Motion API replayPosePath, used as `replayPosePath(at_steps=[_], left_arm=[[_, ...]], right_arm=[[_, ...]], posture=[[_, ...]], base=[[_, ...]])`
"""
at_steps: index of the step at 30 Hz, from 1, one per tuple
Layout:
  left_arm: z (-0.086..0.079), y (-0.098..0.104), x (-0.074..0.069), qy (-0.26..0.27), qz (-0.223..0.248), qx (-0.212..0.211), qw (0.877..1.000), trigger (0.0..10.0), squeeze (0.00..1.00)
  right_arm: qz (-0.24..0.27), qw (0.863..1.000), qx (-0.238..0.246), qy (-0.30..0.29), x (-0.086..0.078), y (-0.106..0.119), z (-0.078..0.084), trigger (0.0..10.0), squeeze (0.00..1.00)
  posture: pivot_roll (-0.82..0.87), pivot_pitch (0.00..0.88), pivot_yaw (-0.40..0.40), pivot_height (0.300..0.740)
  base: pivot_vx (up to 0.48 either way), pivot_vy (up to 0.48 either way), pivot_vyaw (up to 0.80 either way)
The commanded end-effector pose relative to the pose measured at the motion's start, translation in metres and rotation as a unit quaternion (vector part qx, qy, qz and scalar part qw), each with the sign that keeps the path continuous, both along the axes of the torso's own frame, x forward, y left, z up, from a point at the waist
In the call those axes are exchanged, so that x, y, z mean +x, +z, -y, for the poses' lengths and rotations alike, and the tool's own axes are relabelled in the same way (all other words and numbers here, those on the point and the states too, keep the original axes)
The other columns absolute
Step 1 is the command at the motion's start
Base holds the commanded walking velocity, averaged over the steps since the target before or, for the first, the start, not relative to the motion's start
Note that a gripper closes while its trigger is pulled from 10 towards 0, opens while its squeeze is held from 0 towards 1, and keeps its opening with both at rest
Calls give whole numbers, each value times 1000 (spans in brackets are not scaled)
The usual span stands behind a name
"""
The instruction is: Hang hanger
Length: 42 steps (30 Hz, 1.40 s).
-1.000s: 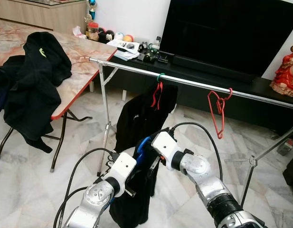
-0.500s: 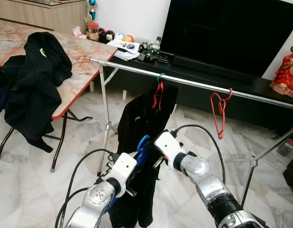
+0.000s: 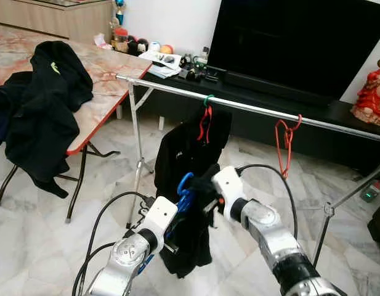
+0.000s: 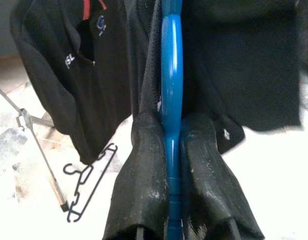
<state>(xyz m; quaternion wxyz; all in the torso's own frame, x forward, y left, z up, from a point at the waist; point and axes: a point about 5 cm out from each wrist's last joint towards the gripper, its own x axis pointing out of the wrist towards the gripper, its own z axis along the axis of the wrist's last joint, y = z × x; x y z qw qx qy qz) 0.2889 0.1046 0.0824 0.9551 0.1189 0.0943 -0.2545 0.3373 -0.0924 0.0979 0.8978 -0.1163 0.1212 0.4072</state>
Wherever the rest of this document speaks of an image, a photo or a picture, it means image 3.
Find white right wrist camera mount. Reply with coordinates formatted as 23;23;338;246
212;165;247;215

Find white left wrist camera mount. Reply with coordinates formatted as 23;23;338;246
140;196;179;238

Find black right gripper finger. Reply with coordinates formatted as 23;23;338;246
193;175;216;199

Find black television console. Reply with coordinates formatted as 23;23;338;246
125;62;380;173

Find silver metal clothes rack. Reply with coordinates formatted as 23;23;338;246
116;74;380;250

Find jar with red lid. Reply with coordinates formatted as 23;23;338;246
113;28;130;53

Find red plastic hanger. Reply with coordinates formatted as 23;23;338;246
275;114;303;179

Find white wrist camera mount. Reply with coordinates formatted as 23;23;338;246
140;196;179;238
212;165;247;215

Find black garment neon green mark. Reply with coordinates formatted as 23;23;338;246
5;41;95;198

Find blue gold trophy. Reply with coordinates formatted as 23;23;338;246
111;0;127;28

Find red gold Buddha statue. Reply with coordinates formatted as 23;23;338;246
352;57;380;127

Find black gadget cluster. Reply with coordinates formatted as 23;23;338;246
177;54;227;82

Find power strip green light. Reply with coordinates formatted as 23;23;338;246
360;179;380;203

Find marble pattern folding table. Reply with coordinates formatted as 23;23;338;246
0;31;153;223

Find white crumpled tissue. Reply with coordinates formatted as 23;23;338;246
93;33;113;50

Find black flat television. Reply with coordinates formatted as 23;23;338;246
206;0;380;102

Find black shirt grey green logo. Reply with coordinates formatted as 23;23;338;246
159;179;215;278

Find blue plastic hanger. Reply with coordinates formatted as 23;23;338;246
137;171;196;275

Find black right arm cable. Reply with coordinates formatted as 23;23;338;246
236;163;299;223

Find red hanger green hook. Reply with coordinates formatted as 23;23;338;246
197;94;215;144

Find white paper stack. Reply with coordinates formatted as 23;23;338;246
139;51;183;79

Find light wooden sideboard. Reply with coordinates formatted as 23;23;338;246
0;0;113;45

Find black shirt white letters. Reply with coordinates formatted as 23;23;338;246
154;106;233;204

